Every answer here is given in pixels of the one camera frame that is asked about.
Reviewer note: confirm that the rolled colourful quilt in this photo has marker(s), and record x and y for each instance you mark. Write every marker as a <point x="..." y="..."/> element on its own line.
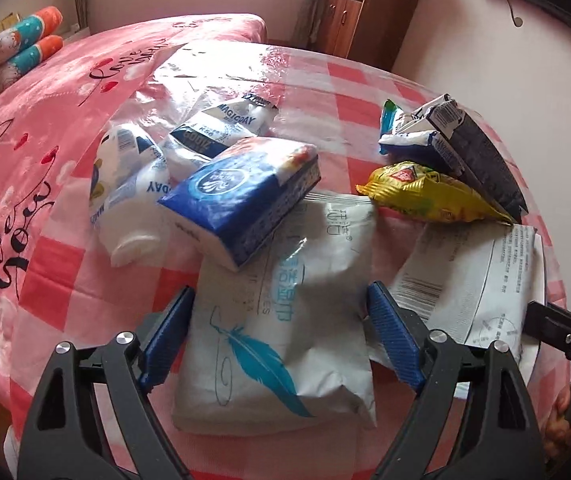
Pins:
<point x="28" y="43"/>

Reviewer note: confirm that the brown wooden cabinet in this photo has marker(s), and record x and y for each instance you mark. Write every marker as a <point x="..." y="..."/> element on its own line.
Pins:
<point x="366" y="31"/>

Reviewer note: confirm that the blue puppy wipes pack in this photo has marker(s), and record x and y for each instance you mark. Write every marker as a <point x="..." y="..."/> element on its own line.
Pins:
<point x="392" y="119"/>

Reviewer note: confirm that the white feather print bag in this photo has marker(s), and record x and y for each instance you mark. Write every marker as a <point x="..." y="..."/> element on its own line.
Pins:
<point x="280" y="345"/>

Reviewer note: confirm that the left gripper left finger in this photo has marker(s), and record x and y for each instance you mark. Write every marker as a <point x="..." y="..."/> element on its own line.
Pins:
<point x="164" y="334"/>

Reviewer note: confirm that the blue Vinda tissue pack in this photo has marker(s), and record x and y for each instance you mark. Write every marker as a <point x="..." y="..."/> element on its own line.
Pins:
<point x="230" y="206"/>

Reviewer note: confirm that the yellow snack bag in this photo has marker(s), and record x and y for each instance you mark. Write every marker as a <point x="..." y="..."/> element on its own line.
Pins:
<point x="425" y="194"/>

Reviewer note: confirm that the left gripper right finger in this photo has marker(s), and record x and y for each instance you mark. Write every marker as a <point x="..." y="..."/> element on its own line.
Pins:
<point x="402" y="334"/>

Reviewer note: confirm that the person's right hand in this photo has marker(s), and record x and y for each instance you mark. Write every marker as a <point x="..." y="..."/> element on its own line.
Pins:
<point x="556" y="430"/>

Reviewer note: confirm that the pink love you bedspread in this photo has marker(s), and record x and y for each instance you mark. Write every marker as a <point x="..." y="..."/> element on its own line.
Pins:
<point x="40" y="150"/>

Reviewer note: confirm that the grey white mailer bag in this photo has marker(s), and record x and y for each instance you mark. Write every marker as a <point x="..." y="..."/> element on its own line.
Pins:
<point x="474" y="281"/>

